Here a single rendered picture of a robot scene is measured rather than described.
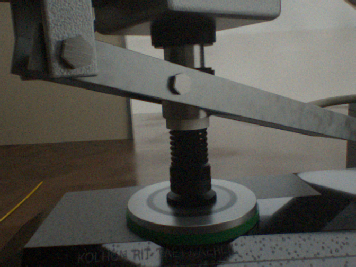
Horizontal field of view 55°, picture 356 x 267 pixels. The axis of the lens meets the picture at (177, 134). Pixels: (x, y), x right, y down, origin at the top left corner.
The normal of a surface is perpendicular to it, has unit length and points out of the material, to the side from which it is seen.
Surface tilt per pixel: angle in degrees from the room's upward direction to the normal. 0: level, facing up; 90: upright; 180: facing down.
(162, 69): 90
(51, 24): 90
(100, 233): 0
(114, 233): 0
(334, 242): 45
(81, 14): 90
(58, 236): 0
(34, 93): 90
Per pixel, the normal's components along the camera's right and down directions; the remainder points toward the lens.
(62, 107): -0.03, 0.18
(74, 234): -0.05, -0.98
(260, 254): -0.03, -0.57
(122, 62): 0.57, 0.11
